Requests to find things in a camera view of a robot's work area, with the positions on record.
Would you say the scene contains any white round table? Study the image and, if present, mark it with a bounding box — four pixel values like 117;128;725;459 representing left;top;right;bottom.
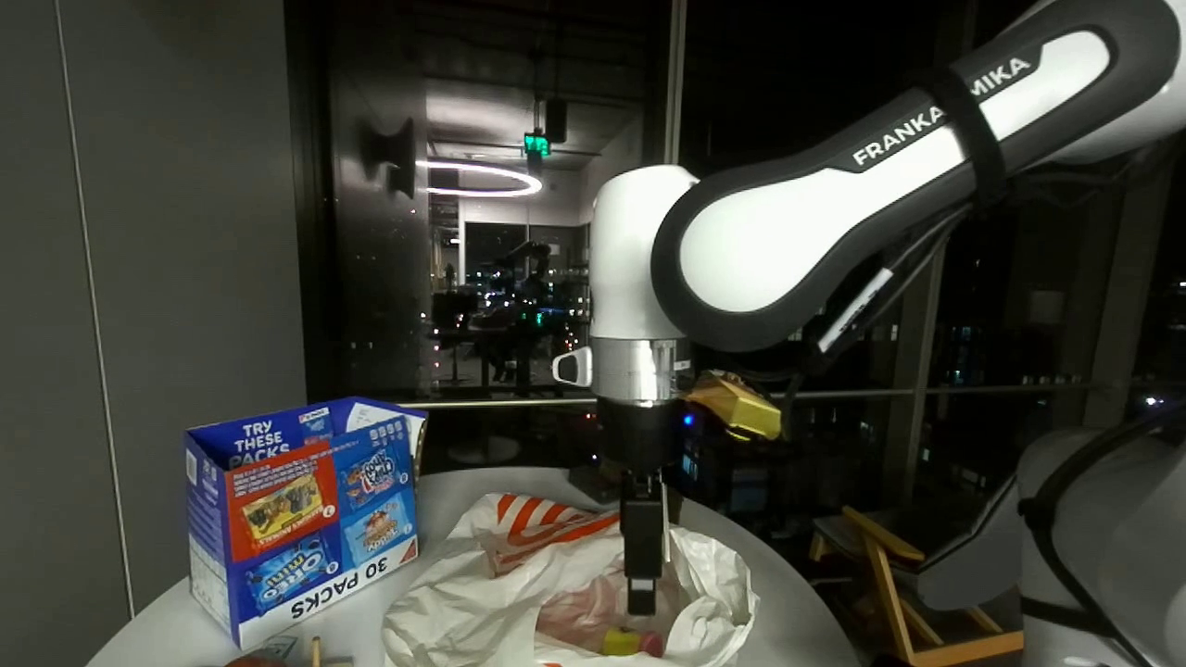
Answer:
84;467;861;667

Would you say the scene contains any wooden folding chair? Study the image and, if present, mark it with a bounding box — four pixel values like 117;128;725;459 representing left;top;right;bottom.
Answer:
809;509;1022;667

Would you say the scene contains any metal window railing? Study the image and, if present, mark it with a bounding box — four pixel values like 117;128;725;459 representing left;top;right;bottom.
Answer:
398;381;1101;413

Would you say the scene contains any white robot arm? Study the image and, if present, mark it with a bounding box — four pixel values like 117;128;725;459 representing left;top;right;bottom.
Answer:
579;0;1186;667

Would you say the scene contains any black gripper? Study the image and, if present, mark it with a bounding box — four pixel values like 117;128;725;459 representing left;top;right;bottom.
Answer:
597;401;682;617

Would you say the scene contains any white orange plastic bag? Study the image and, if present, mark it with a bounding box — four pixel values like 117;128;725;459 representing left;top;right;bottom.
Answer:
381;492;759;667

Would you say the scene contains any blue snack carton box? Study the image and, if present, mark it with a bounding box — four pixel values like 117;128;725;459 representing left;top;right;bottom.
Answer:
183;396;427;648

